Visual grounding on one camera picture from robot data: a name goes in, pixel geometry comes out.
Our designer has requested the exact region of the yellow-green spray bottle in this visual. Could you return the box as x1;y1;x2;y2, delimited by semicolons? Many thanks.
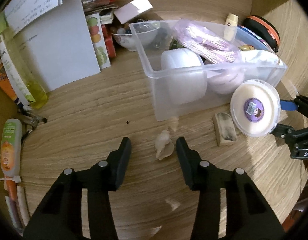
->
0;12;48;109

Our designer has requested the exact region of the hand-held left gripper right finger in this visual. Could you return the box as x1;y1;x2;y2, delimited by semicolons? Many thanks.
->
176;137;286;240

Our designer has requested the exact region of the dark green object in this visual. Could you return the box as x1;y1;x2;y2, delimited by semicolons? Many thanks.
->
169;38;186;51

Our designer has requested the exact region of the beige eraser block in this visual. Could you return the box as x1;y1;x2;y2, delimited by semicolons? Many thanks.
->
213;112;237;147

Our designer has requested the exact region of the orange-capped tube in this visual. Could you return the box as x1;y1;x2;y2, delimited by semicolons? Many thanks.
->
6;180;18;205

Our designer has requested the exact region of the white seashell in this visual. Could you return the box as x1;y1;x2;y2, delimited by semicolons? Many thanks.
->
155;129;174;160

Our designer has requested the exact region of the white cable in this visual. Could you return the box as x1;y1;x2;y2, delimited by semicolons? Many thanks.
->
0;176;22;184

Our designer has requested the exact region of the orange and black zip case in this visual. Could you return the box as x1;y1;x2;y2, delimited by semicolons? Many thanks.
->
243;15;281;53

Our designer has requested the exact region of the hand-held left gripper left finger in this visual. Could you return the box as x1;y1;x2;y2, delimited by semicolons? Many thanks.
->
22;137;132;240

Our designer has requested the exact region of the small cream bottle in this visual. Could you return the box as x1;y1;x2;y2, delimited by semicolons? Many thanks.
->
224;13;239;41

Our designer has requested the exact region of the blue lid box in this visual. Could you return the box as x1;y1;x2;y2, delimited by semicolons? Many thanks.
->
236;25;269;51

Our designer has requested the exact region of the fruit print box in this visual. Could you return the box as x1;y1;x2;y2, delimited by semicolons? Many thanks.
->
85;14;111;69

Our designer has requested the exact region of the patterned ceramic bowl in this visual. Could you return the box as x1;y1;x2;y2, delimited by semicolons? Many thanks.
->
111;21;160;52

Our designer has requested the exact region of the white plastic bag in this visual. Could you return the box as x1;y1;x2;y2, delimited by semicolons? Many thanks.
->
240;49;282;67

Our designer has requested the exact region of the white and brown stick tube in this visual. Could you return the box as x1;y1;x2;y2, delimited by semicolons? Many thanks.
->
15;184;30;227

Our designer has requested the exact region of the black metal hand tool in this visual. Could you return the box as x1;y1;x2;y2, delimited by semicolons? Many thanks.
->
17;105;48;140

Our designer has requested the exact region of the white round jar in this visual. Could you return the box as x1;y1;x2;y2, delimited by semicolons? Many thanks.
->
161;48;208;105

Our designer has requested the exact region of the purple pen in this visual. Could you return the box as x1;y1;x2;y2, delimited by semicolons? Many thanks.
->
5;196;20;228

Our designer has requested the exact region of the stack of small packets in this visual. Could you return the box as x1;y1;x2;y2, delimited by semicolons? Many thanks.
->
79;0;120;24

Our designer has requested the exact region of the pink and white box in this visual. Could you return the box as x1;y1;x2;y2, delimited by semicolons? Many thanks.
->
113;0;153;25

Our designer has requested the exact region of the small red box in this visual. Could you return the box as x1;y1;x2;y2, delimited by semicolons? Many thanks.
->
101;24;117;58

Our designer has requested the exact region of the round white container purple label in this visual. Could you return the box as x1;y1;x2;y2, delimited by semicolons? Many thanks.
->
230;79;280;137

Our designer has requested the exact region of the orange and green lotion bottle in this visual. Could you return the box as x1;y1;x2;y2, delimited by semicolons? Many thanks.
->
0;119;22;178

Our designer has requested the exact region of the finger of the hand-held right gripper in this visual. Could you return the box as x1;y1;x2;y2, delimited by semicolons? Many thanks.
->
270;122;307;147
280;95;308;120

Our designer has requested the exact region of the orange tube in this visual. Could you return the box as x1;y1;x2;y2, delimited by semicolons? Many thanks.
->
0;61;22;104

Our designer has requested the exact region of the clear plastic storage bin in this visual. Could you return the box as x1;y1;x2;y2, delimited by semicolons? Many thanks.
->
129;19;287;122

